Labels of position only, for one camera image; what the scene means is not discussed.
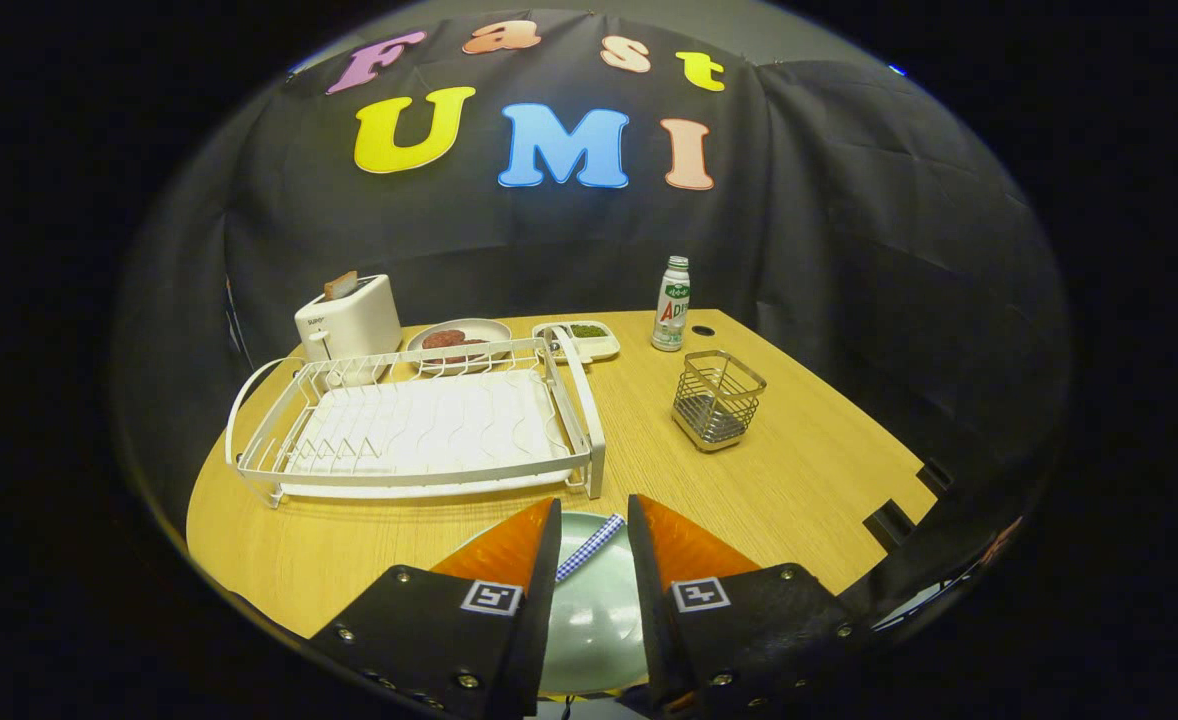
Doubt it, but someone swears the black backdrop cloth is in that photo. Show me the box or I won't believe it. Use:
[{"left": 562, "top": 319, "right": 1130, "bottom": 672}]
[{"left": 114, "top": 5, "right": 1070, "bottom": 561}]

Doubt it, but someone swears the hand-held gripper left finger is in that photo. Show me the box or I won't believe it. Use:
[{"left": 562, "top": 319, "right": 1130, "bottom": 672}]
[{"left": 304, "top": 497, "right": 563, "bottom": 719}]

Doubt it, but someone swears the white divided snack tray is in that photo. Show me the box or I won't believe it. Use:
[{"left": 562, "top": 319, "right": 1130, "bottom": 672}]
[{"left": 533, "top": 320, "right": 621, "bottom": 363}]

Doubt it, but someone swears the spoon with checked handle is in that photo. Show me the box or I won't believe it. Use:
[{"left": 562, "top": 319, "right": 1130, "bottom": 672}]
[{"left": 555, "top": 514, "right": 626, "bottom": 583}]

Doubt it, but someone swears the metal wire basket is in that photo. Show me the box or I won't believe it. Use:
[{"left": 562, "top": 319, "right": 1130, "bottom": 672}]
[{"left": 671, "top": 350, "right": 767, "bottom": 454}]

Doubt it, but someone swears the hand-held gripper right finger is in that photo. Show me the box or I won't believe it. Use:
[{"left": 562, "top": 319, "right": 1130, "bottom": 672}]
[{"left": 627, "top": 493, "right": 875, "bottom": 719}]

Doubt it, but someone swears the white wire dish rack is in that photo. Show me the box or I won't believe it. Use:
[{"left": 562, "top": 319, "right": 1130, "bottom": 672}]
[{"left": 226, "top": 326, "right": 607, "bottom": 509}]

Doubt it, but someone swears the white plastic drink bottle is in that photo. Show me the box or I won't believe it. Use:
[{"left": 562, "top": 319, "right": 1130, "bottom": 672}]
[{"left": 651, "top": 255, "right": 692, "bottom": 353}]

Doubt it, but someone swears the pale green plate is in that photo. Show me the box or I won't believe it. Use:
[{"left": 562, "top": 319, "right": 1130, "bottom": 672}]
[{"left": 449, "top": 512, "right": 650, "bottom": 696}]

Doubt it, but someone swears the white toaster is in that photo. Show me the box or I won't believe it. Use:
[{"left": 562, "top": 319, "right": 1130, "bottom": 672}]
[{"left": 294, "top": 274, "right": 404, "bottom": 363}]

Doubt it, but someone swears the pale pink plate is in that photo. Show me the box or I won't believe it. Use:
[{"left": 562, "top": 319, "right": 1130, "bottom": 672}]
[{"left": 406, "top": 318, "right": 513, "bottom": 376}]

